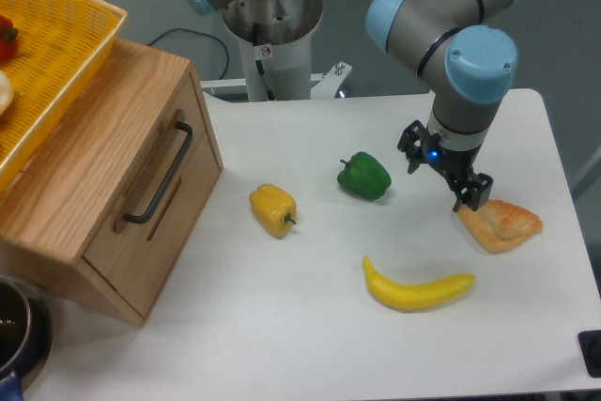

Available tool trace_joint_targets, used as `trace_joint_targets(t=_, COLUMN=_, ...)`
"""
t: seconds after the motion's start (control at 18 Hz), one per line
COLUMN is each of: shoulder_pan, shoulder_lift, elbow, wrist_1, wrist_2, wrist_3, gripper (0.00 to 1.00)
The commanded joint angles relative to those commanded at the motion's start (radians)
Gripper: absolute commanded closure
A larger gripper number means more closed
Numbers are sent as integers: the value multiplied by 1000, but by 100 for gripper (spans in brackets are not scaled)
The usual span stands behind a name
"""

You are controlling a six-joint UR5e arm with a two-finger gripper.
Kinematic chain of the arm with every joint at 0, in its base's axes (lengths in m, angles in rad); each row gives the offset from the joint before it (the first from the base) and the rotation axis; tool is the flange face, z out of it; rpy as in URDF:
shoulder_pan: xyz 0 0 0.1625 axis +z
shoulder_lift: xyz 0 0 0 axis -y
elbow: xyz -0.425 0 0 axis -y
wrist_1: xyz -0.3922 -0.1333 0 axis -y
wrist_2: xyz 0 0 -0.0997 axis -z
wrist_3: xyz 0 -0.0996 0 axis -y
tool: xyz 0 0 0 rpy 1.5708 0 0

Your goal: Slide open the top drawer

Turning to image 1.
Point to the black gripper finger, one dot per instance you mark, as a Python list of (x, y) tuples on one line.
[(472, 191), (413, 144)]

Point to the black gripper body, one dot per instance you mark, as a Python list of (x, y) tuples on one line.
[(455, 165)]

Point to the wooden top drawer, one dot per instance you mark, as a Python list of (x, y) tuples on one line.
[(141, 237)]

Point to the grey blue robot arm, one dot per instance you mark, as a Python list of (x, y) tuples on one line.
[(446, 43)]

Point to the wooden drawer cabinet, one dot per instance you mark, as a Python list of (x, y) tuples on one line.
[(54, 208)]

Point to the baked pastry slice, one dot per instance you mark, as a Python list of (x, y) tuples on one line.
[(499, 226)]

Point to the green bell pepper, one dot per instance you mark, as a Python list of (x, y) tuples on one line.
[(364, 176)]

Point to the yellow banana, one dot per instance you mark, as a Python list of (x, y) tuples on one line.
[(415, 297)]

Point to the yellow bell pepper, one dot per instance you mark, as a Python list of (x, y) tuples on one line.
[(274, 208)]

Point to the black corner device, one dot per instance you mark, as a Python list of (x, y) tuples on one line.
[(590, 346)]

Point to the yellow plastic basket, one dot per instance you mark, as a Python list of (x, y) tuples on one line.
[(61, 45)]

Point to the white round food item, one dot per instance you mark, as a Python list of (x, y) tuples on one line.
[(6, 92)]

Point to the dark metal pot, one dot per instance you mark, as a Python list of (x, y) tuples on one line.
[(27, 334)]

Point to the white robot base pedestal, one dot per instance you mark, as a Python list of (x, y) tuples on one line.
[(275, 44)]

